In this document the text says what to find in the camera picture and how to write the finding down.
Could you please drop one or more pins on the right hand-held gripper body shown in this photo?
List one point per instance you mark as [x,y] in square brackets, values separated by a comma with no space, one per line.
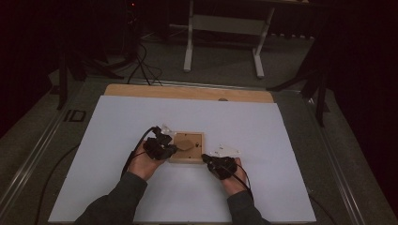
[223,167]

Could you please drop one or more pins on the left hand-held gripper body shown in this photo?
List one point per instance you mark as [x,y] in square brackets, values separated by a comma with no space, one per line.
[156,148]

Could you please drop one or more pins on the wooden picture frame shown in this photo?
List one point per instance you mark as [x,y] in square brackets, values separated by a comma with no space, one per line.
[191,154]

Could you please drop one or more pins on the person's right hand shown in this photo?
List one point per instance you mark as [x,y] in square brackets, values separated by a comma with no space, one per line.
[236,186]

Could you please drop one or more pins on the person's left hand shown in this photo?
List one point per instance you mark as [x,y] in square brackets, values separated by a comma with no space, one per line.
[142,167]

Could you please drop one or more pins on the white table sheet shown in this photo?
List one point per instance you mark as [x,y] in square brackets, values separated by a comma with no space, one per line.
[194,115]

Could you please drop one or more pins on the black floor plate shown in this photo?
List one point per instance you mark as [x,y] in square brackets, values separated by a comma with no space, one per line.
[75,116]

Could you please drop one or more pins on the black metal stand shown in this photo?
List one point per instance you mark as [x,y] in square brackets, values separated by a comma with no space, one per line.
[320,93]
[64,78]

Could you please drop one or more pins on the white metal stand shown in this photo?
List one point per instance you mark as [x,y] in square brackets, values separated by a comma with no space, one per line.
[225,25]

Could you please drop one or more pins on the aluminium floor rail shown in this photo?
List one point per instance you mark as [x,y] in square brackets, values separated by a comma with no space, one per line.
[219,86]
[338,162]
[31,162]

